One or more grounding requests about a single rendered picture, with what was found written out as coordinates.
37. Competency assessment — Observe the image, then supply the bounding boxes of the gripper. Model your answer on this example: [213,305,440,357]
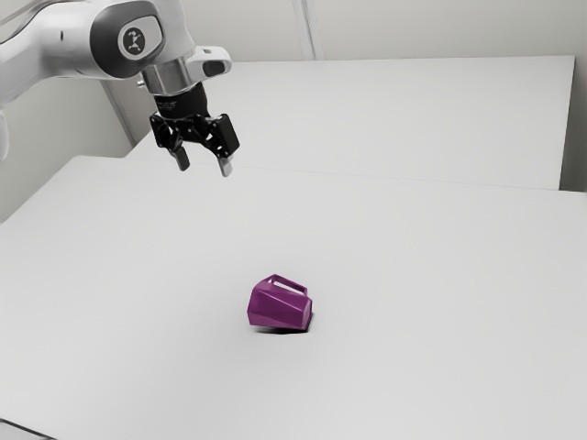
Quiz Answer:
[149,86,241,178]

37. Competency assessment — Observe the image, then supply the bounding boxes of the purple faceted mug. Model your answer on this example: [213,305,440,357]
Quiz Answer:
[246,273,315,335]

